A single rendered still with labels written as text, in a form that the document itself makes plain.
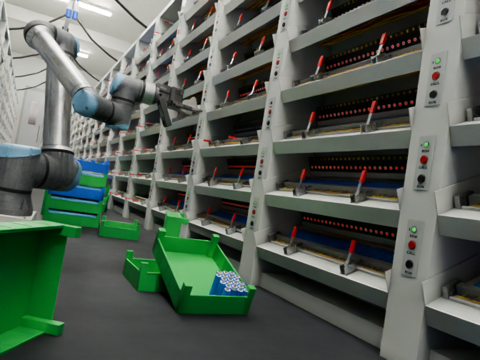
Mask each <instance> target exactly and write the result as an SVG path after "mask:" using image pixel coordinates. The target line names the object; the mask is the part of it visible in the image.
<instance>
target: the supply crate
mask: <svg viewBox="0 0 480 360"><path fill-rule="evenodd" d="M75 160H77V161H78V162H79V163H80V164H81V167H82V171H90V172H95V173H100V174H108V172H109V164H110V161H106V163H105V164H99V163H94V162H90V161H82V160H78V159H75Z"/></svg>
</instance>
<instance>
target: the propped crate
mask: <svg viewBox="0 0 480 360"><path fill-rule="evenodd" d="M165 234H166V230H165V229H162V228H159V229H158V232H157V235H156V239H155V242H154V246H153V249H152V252H153V255H154V258H155V259H156V262H157V265H158V267H159V271H160V272H161V275H162V278H163V280H164V283H165V285H166V288H167V290H168V293H169V296H170V298H171V301H172V303H173V305H174V308H175V310H176V313H177V314H248V312H249V308H250V306H251V303H252V301H253V298H254V294H255V293H256V287H255V286H254V285H247V286H246V284H245V285H244V288H245V289H247V290H248V294H247V296H217V295H209V292H210V290H211V286H212V284H213V281H214V277H215V275H216V272H217V271H218V270H219V271H222V272H223V271H227V272H230V271H232V272H234V273H235V274H236V275H238V273H237V272H236V270H235V268H234V267H233V266H232V265H231V263H230V261H229V260H228V259H227V257H226V255H225V254H224V252H223V251H222V250H221V248H220V247H219V245H218V242H219V238H220V237H219V235H218V234H212V237H211V241H207V240H200V239H186V238H179V237H172V236H165Z"/></svg>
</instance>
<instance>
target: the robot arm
mask: <svg viewBox="0 0 480 360"><path fill-rule="evenodd" d="M24 40H25V42H26V43H27V44H28V46H29V47H30V48H31V49H33V50H35V51H38V53H39V55H40V56H41V57H42V59H43V60H44V61H45V62H46V88H45V102H44V129H43V144H42V147H41V148H37V147H33V146H25V145H20V144H9V143H2V144H1V145H0V214H3V215H8V216H32V214H33V206H32V201H31V193H32V189H33V188H34V189H45V190H52V191H71V190H72V189H74V188H75V187H76V186H77V185H78V183H79V182H80V180H81V174H82V167H81V164H80V163H79V162H78V161H77V160H75V159H74V152H73V151H72V150H71V149H70V135H71V100H72V99H73V100H72V106H73V109H74V111H75V112H76V113H77V114H80V115H81V116H84V117H89V118H91V119H95V120H97V121H101V122H103V123H105V127H107V128H110V129H118V130H123V131H127V130H128V129H129V125H130V123H131V116H132V112H133V108H134V102H135V101H136V102H139V103H143V104H147V105H151V104H155V103H157V106H158V109H159V113H160V116H161V120H162V124H163V126H164V127H168V126H171V119H170V116H169V112H168V109H171V110H174V111H179V112H182V113H185V114H191V115H193V114H196V113H200V112H203V110H201V109H198V108H197V105H196V98H195V97H191V99H190V100H185V101H183V102H181V100H182V99H183V95H184V90H183V89H180V90H179V88H176V87H174V86H173V87H170V86H167V85H164V84H160V83H157V84H153V83H151V82H147V81H143V80H141V79H137V78H134V77H132V76H127V75H126V74H120V73H117V74H115V75H114V77H113V79H112V82H111V86H110V89H109V93H110V95H112V96H111V100H109V99H106V98H104V97H102V96H99V94H98V93H97V92H96V90H95V89H94V88H93V87H92V86H91V85H90V84H89V82H88V81H87V80H86V79H85V78H84V76H83V75H82V74H81V72H80V71H79V70H78V69H77V68H76V66H75V65H74V59H76V58H77V57H78V54H79V52H80V43H79V40H78V39H77V38H76V37H75V36H74V35H72V34H71V33H69V32H67V31H64V30H63V29H60V28H59V27H57V26H55V25H53V24H51V23H49V22H47V21H44V20H39V19H37V20H33V21H30V22H29V23H28V24H27V25H26V26H25V27H24Z"/></svg>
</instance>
